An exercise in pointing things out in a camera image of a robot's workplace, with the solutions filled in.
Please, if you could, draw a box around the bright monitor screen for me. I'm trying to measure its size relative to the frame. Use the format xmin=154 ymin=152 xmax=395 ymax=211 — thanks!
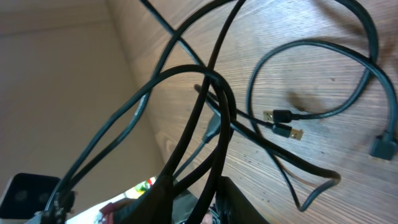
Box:
xmin=66 ymin=177 xmax=156 ymax=224

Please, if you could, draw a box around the black cable bundle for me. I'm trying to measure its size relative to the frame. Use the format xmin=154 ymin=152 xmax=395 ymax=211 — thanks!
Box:
xmin=43 ymin=0 xmax=398 ymax=224

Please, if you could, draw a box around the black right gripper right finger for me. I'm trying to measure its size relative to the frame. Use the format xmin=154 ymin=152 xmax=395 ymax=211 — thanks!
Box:
xmin=215 ymin=176 xmax=269 ymax=224

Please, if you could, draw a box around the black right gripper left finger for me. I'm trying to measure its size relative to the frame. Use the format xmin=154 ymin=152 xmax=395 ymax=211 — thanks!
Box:
xmin=102 ymin=175 xmax=174 ymax=224

